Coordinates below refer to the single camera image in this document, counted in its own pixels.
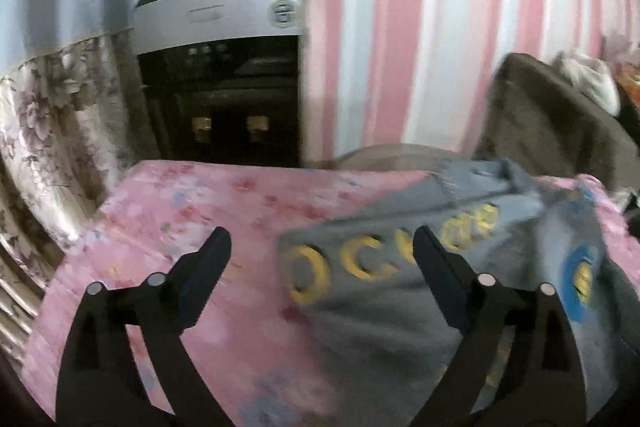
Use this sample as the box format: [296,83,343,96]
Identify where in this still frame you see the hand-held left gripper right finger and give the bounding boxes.
[410,225,588,427]

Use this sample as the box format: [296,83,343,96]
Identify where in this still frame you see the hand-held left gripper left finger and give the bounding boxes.
[55,226,241,427]

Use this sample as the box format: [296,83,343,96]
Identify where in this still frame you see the printed grey denim jacket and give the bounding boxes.
[277,159,640,418]

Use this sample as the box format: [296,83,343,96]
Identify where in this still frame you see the pink floral bed sheet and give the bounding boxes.
[22,159,640,427]

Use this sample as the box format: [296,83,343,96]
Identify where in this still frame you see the grey black water dispenser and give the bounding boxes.
[131,0,307,168]

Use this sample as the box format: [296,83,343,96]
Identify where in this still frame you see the floral curtain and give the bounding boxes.
[0,32,151,368]

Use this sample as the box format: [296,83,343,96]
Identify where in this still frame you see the white cloth bag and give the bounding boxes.
[555,49,621,115]

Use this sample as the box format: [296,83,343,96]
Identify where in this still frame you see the orange patterned gift bag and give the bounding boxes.
[615,62,640,104]

